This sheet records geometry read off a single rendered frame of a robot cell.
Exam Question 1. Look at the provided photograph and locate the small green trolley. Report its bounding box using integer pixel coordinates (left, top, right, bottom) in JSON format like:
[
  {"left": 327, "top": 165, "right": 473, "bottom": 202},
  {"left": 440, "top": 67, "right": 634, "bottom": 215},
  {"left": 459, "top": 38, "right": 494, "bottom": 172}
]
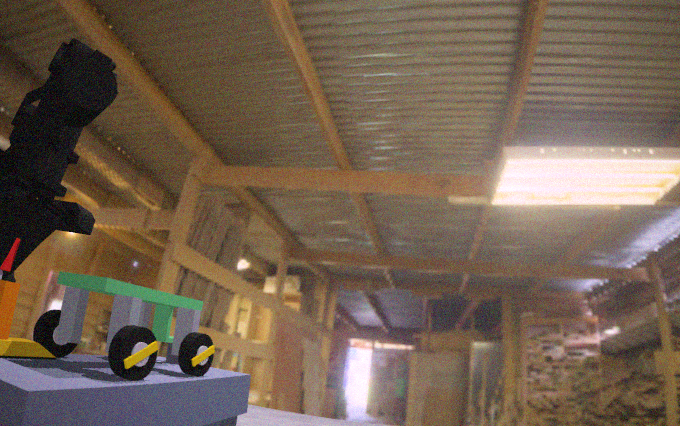
[{"left": 33, "top": 271, "right": 215, "bottom": 381}]

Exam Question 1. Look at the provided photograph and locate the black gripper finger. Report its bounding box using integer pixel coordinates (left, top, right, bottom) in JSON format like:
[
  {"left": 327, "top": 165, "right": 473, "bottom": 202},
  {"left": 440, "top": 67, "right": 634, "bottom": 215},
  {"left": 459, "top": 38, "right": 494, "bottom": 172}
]
[
  {"left": 0, "top": 192, "right": 34, "bottom": 267},
  {"left": 3, "top": 213, "right": 65, "bottom": 275}
]

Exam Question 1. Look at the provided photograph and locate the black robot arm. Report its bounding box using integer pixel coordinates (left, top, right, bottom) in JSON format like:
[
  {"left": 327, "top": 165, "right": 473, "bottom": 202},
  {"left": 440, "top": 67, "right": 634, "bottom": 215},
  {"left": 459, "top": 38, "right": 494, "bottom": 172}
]
[{"left": 4, "top": 38, "right": 118, "bottom": 158}]

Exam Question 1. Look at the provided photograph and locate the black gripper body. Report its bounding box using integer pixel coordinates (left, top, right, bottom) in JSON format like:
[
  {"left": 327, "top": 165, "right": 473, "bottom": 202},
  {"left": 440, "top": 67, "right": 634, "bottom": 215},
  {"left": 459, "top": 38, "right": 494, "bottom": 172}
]
[{"left": 0, "top": 123, "right": 96, "bottom": 235}]

